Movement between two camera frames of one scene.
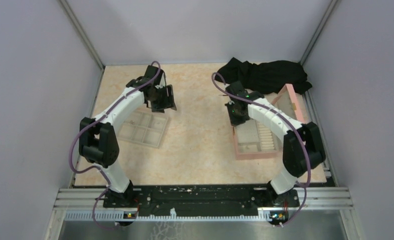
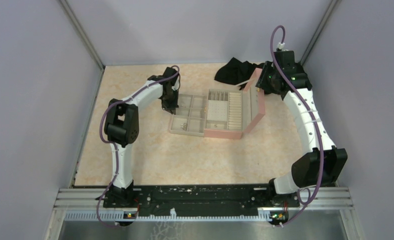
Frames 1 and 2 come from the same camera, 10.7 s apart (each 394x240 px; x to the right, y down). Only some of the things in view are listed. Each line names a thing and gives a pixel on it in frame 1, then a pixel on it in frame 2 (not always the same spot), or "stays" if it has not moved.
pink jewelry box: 253,140 -> 230,114
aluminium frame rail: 74,199 stays
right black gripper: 235,121 -> 262,83
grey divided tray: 142,128 -> 190,117
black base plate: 200,201 stays
